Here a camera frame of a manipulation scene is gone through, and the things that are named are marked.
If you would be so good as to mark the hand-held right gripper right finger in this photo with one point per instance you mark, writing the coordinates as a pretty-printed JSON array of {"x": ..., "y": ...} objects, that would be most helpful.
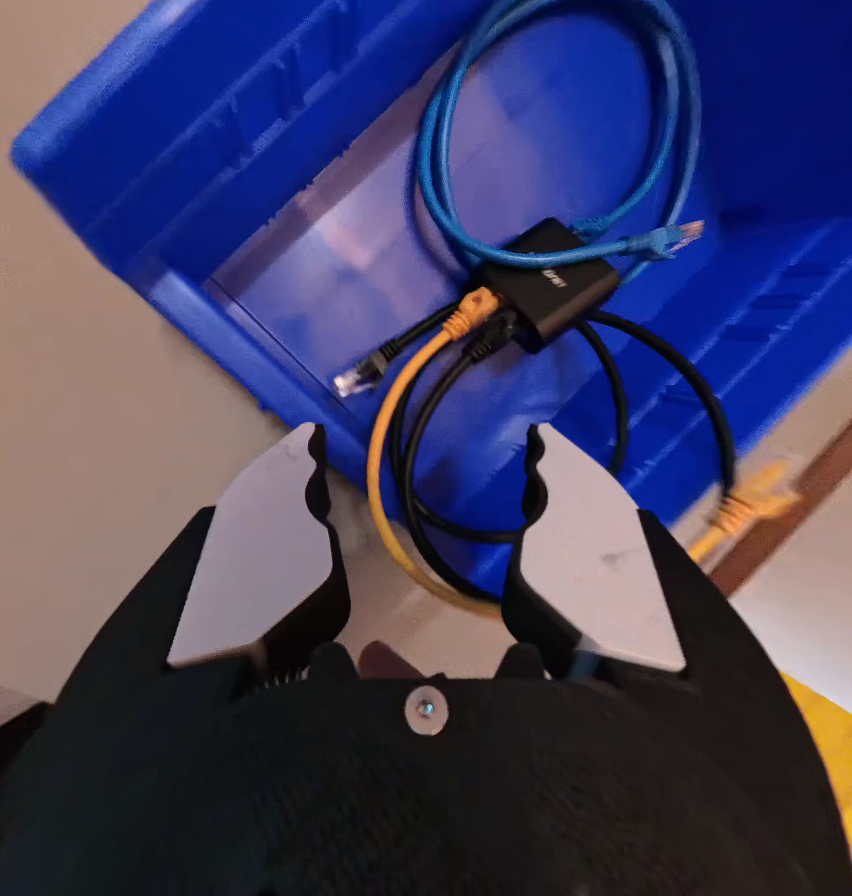
[{"x": 601, "y": 560}]

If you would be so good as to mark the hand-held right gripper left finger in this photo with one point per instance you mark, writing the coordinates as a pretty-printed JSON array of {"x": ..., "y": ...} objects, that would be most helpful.
[{"x": 258, "y": 553}]

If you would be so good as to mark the black network switch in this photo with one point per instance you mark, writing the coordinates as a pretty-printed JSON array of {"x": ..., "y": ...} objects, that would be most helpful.
[{"x": 559, "y": 294}]

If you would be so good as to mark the blue plastic bin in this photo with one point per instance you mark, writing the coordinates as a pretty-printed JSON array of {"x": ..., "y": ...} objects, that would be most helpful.
[{"x": 188, "y": 140}]

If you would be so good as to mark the yellow plastic bin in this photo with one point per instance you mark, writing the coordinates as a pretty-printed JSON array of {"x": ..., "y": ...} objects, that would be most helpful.
[{"x": 846, "y": 756}]

